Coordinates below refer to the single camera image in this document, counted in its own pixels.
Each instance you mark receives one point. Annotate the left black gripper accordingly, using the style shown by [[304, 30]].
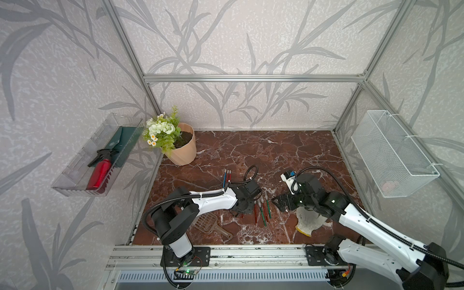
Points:
[[251, 207]]

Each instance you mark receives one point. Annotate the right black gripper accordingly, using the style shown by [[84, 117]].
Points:
[[287, 198]]

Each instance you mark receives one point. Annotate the blue carving knife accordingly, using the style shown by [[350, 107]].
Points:
[[225, 178]]

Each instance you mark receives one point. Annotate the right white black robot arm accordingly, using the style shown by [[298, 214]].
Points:
[[408, 262]]

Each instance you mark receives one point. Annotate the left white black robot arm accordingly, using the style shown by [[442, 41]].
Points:
[[170, 219]]

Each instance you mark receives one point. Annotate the green carving knife right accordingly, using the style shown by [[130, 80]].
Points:
[[268, 207]]

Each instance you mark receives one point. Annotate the green carving knife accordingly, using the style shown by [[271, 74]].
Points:
[[268, 207], [262, 213]]

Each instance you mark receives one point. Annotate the green carving knife left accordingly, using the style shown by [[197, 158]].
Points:
[[262, 213]]

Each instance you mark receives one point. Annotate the white work glove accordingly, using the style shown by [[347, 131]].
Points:
[[308, 221]]

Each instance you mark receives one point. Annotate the brown plastic scoop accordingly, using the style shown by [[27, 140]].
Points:
[[208, 223]]

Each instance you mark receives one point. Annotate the terracotta flower pot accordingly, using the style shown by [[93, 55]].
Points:
[[186, 154]]

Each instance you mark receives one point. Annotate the small circuit board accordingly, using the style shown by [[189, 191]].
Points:
[[186, 274]]

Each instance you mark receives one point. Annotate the artificial white flower plant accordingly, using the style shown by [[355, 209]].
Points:
[[163, 131]]

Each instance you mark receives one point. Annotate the green garden trowel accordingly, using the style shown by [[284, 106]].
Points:
[[122, 143]]

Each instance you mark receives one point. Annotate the red spray bottle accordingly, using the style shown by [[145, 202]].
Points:
[[102, 164]]

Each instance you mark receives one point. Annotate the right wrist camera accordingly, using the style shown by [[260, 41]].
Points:
[[289, 178]]

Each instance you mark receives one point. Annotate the white wire mesh basket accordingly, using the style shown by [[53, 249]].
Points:
[[397, 165]]

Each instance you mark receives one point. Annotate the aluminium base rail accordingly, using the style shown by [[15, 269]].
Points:
[[284, 256]]

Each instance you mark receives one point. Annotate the clear plastic wall tray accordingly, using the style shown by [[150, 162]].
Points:
[[73, 180]]

